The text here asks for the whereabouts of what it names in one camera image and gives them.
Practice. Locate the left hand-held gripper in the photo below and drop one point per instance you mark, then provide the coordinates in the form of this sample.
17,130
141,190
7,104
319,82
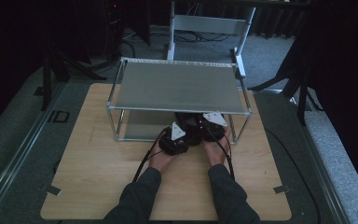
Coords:
175,141

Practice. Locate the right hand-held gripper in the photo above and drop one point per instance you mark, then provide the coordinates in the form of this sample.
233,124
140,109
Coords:
213,127

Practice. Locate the black leather shoe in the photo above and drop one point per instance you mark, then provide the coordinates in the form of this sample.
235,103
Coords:
193,137

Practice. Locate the metal shoe rack grey shelves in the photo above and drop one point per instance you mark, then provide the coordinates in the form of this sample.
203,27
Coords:
180,87

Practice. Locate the grey tape piece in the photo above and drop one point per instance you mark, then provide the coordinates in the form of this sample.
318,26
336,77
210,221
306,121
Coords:
52,189
282,189

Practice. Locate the black tripod stand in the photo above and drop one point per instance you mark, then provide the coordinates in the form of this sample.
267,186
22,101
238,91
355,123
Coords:
48,77
301,90

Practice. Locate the white metal stand frame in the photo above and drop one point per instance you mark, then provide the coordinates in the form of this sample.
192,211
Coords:
209,24

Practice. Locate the metal floor rail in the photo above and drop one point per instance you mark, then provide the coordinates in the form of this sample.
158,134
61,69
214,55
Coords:
320,174
18,152

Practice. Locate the black rectangular frame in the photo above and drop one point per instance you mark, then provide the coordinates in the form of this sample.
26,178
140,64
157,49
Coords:
59,116

